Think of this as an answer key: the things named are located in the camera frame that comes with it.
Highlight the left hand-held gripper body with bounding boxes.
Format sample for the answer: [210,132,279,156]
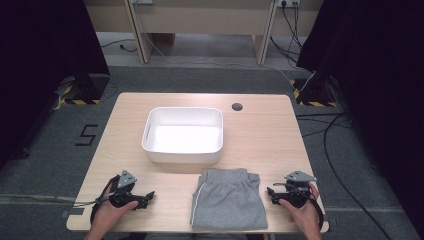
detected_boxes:
[108,169,145,210]

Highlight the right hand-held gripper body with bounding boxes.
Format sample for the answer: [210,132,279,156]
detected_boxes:
[273,170,319,209]

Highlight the person's right hand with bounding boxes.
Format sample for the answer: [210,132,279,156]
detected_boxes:
[278,181,322,236]

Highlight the person's left hand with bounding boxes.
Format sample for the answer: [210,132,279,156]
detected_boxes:
[91,192,140,235]

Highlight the folded gray shorts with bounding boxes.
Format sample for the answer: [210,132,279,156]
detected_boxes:
[189,167,270,231]

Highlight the white plastic bin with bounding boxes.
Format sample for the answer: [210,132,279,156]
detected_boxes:
[141,106,225,165]

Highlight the stand base with striped tape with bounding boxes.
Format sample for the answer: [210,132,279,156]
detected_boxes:
[290,77,338,108]
[53,73,112,106]

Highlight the black curtain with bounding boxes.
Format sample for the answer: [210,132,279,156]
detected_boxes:
[295,0,424,231]
[0,0,111,169]

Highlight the beige wooden desk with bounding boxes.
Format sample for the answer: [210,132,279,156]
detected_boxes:
[83,0,324,66]

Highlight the black left gripper strap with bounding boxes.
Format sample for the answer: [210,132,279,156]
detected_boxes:
[89,175,122,226]

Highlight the black gripper strap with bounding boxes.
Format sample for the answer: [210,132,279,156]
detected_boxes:
[89,175,122,226]
[308,190,326,232]

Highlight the black right gripper strap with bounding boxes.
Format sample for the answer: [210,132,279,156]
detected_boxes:
[308,190,326,232]

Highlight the thin gray gripper cable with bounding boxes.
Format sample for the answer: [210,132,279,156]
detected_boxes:
[72,195,112,208]

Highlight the long black floor cable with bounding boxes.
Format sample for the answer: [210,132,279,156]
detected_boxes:
[295,111,395,240]

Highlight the short black floor cable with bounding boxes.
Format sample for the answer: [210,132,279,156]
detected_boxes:
[99,38,138,54]

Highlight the bundle of black cables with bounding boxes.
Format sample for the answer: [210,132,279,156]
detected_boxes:
[269,2,305,70]

